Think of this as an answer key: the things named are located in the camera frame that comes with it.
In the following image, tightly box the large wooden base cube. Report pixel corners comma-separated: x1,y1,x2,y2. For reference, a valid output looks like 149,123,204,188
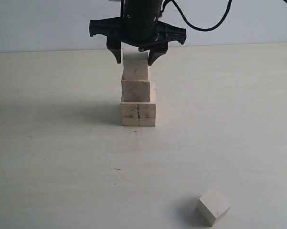
120,102,156,127

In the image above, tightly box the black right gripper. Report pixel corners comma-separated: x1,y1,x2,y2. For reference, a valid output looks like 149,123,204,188
89,0,186,66

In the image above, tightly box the medium wooden cube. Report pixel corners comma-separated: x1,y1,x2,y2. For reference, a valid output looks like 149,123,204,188
121,80,156,103

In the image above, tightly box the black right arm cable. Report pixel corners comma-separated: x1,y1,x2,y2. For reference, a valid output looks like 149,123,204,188
162,0,233,31

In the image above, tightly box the small wooden cube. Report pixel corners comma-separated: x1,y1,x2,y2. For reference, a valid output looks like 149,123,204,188
122,52,149,80

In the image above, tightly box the smallest wooden cube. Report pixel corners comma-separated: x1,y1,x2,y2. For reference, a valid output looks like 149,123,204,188
196,188,232,227

